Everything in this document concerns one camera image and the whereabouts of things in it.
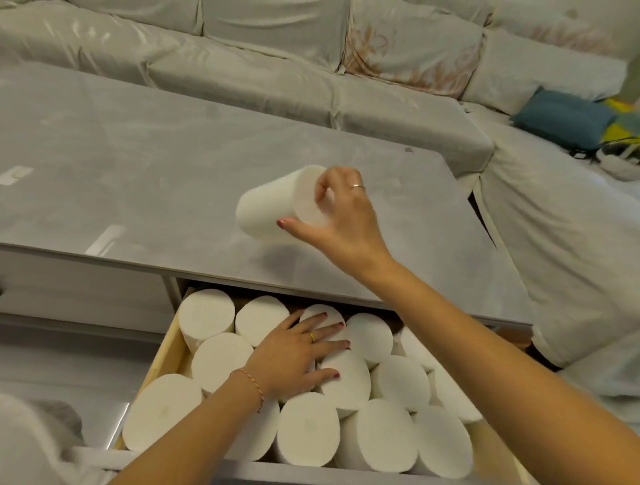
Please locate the grey marble coffee table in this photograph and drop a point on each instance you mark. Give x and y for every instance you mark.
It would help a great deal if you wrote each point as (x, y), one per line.
(75, 285)

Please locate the light wooden drawer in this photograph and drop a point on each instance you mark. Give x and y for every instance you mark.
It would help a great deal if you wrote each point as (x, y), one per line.
(167, 349)

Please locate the person's left hand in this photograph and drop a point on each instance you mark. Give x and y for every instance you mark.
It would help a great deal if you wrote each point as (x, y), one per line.
(285, 357)

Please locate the yellow cloth item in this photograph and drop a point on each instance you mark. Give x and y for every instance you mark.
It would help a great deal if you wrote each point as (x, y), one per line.
(617, 131)

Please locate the floral print back cushion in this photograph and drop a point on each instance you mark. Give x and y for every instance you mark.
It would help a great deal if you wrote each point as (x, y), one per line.
(565, 22)
(415, 50)

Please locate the pile of white paper rolls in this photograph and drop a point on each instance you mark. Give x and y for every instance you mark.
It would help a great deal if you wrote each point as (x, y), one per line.
(385, 434)

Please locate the grey fluffy cloth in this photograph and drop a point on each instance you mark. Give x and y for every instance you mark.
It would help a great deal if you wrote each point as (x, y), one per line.
(30, 439)

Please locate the white tissue roll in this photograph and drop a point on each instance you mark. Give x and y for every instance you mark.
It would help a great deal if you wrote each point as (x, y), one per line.
(265, 207)

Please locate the beige corner sofa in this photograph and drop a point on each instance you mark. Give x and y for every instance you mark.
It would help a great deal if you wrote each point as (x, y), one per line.
(550, 240)

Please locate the teal pillow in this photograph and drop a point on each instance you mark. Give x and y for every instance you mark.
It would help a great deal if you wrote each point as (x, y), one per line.
(562, 120)

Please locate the person's left thumb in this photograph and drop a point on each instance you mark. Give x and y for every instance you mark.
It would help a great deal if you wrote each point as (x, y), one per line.
(322, 378)

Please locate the person's right forearm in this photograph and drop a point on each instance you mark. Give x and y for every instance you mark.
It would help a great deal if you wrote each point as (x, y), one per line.
(500, 374)

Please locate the person's right hand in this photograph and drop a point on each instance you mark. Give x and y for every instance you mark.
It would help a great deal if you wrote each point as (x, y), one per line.
(350, 225)

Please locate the person's left middle finger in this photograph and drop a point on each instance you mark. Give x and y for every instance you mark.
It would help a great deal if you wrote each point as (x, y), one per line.
(325, 331)

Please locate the person's right thumb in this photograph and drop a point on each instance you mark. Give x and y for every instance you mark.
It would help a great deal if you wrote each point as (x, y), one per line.
(300, 230)

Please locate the plain beige back cushion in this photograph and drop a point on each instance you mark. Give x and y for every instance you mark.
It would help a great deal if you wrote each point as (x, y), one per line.
(275, 25)
(140, 10)
(540, 67)

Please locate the person's left little finger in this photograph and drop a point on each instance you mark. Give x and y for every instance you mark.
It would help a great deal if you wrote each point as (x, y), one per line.
(289, 322)

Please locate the person's left forearm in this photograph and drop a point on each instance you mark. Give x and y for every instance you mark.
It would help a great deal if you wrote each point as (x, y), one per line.
(200, 429)

